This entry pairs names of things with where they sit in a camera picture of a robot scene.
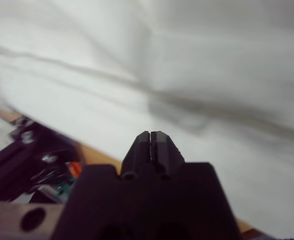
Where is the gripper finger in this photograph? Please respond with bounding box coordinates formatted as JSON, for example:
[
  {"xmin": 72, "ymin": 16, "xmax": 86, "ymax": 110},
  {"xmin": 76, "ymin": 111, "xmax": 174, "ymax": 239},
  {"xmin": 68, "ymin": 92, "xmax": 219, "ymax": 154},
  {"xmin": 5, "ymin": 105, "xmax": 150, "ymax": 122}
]
[
  {"xmin": 150, "ymin": 131, "xmax": 186, "ymax": 180},
  {"xmin": 121, "ymin": 131, "xmax": 152, "ymax": 181}
]

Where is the white t-shirt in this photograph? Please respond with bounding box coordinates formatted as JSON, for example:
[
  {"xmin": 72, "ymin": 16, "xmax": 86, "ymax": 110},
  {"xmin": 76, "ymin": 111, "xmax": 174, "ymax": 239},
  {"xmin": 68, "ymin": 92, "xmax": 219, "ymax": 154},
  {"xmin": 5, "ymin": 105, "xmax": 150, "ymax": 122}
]
[{"xmin": 0, "ymin": 0, "xmax": 294, "ymax": 237}]

